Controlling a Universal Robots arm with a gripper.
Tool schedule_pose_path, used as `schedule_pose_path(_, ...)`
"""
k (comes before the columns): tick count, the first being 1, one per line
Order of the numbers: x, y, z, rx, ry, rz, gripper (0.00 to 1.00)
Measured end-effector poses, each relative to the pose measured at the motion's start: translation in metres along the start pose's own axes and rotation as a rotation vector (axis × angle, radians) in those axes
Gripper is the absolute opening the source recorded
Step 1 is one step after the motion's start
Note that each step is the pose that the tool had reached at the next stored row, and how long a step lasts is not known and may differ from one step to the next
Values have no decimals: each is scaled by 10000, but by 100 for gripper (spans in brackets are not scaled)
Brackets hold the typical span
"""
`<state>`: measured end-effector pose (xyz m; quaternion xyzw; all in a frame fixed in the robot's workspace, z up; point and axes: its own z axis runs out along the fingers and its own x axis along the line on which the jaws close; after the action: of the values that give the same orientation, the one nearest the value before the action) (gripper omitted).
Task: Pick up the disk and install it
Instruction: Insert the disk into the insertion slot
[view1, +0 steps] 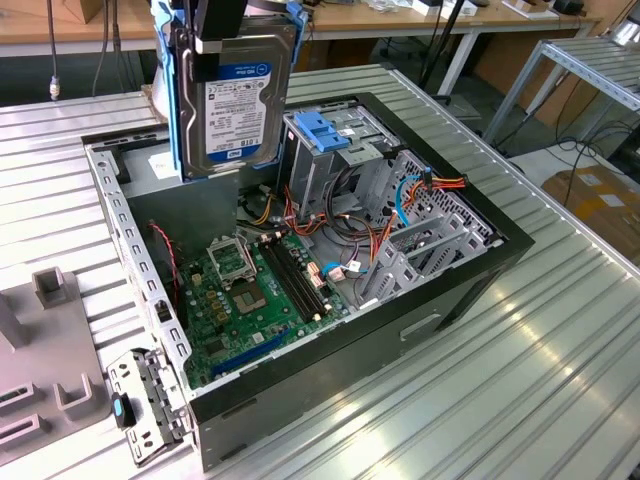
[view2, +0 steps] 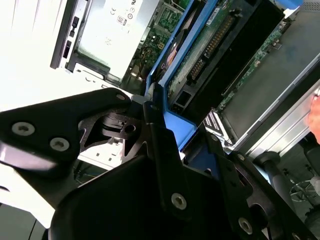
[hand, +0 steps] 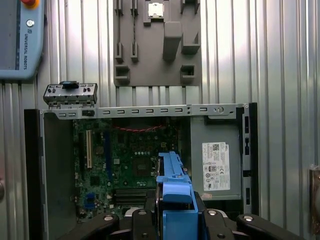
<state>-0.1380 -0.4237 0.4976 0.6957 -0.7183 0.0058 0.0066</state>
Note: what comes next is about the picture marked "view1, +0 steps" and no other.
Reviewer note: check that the grey metal drive cage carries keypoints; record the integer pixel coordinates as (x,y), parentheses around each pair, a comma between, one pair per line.
(310,170)

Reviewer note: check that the green motherboard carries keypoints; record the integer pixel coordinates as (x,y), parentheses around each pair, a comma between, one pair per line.
(257,330)

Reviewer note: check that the black RAM slot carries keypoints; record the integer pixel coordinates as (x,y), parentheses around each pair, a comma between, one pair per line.
(284,282)
(297,277)
(303,275)
(290,280)

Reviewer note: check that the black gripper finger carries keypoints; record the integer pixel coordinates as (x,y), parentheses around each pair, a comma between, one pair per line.
(215,20)

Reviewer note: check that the hinged metal slot bracket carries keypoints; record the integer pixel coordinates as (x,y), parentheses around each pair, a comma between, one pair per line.
(125,372)

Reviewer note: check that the CPU socket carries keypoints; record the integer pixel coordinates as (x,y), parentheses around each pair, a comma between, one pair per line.
(248,300)

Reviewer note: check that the brown cardboard box with labels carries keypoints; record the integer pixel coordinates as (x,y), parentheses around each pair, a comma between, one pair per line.
(600,210)

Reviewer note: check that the blue expansion slot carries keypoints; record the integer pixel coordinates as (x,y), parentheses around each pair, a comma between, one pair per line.
(250,352)

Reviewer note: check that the grey power supply unit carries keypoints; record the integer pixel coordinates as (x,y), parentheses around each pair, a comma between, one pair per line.
(200,215)

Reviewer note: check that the grey parts rack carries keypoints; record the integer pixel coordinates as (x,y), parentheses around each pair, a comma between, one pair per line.
(50,340)

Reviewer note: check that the hard disk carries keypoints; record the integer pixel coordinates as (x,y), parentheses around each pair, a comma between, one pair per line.
(235,115)

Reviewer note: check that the plain cardboard box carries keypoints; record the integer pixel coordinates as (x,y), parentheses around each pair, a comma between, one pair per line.
(85,7)

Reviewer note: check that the blue plastic drive latch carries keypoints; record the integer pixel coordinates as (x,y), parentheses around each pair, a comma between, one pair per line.
(317,130)

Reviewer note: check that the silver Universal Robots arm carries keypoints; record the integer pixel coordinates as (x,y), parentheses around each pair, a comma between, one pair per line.
(161,95)

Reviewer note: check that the long wooden desk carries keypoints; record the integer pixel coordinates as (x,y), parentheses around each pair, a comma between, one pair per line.
(360,22)

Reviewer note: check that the grey metal disk bay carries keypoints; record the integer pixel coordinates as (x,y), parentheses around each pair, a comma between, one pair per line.
(400,274)

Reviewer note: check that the black open PC case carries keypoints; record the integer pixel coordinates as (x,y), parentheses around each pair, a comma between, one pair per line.
(350,360)

